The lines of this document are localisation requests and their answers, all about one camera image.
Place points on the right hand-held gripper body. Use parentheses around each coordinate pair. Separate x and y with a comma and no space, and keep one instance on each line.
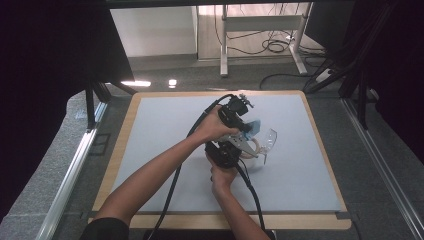
(223,155)

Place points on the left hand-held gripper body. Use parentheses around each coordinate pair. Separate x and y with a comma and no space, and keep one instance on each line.
(233,113)

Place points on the clear glass measuring cup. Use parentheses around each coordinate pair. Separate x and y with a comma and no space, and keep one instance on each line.
(268,141)

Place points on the person's right hand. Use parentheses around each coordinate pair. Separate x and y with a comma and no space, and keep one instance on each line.
(221,178)

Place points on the person's left hand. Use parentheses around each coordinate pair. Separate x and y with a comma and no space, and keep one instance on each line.
(213,128)

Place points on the pale blue table mat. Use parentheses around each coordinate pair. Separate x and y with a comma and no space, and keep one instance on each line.
(300,186)

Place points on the white power strip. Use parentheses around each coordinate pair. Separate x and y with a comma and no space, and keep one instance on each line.
(323,76)

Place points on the white partition panel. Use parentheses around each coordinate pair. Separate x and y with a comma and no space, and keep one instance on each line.
(153,31)

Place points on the black metal stand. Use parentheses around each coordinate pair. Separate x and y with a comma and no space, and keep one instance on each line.
(90,106)
(361,100)

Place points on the dark floor hatch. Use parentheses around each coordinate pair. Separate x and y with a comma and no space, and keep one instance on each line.
(99,144)

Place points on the person's dark sleeve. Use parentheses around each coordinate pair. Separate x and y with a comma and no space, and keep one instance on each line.
(106,230)

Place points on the dark curtain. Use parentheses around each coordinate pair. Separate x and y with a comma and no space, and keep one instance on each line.
(400,66)
(40,66)

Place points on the white desk frame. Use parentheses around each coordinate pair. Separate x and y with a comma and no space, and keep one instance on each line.
(263,23)

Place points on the aluminium floor rail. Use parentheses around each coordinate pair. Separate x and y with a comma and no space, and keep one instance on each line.
(383,170)
(66,186)

